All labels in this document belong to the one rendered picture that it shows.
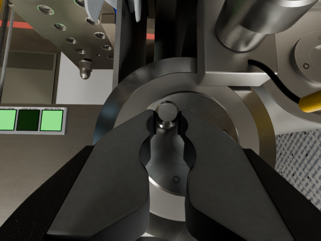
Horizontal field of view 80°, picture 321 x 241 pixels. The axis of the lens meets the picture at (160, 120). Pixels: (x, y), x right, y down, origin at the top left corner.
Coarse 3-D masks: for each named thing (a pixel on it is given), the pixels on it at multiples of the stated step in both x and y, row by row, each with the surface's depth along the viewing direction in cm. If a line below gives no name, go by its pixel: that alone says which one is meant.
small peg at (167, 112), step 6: (162, 102) 11; (168, 102) 11; (156, 108) 11; (162, 108) 11; (168, 108) 11; (174, 108) 11; (156, 114) 11; (162, 114) 11; (168, 114) 11; (174, 114) 11; (162, 120) 11; (168, 120) 11; (174, 120) 11; (162, 126) 12; (168, 126) 12
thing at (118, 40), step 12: (120, 0) 18; (120, 12) 18; (120, 24) 18; (132, 24) 25; (120, 36) 18; (132, 36) 25; (144, 36) 39; (120, 48) 18; (132, 48) 25; (144, 48) 40; (120, 60) 18; (132, 60) 25; (144, 60) 40; (120, 72) 18
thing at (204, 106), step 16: (176, 96) 14; (192, 96) 14; (208, 96) 14; (192, 112) 14; (208, 112) 14; (224, 112) 14; (160, 128) 14; (176, 128) 14; (224, 128) 14; (160, 144) 14; (176, 144) 14; (160, 160) 13; (176, 160) 14; (160, 176) 13; (176, 176) 13; (176, 192) 13
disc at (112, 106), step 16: (160, 64) 17; (176, 64) 17; (192, 64) 17; (128, 80) 16; (144, 80) 16; (112, 96) 16; (128, 96) 16; (240, 96) 16; (256, 96) 16; (112, 112) 16; (256, 112) 16; (96, 128) 16; (112, 128) 16; (272, 128) 16; (272, 144) 15; (272, 160) 15; (160, 224) 15; (176, 224) 15; (176, 240) 14; (192, 240) 14
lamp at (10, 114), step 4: (0, 112) 49; (4, 112) 49; (8, 112) 49; (12, 112) 49; (0, 116) 49; (4, 116) 49; (8, 116) 49; (12, 116) 49; (0, 120) 49; (4, 120) 49; (8, 120) 49; (12, 120) 49; (0, 124) 49; (4, 124) 49; (8, 124) 49; (12, 124) 49; (0, 128) 49; (4, 128) 49; (8, 128) 49; (12, 128) 49
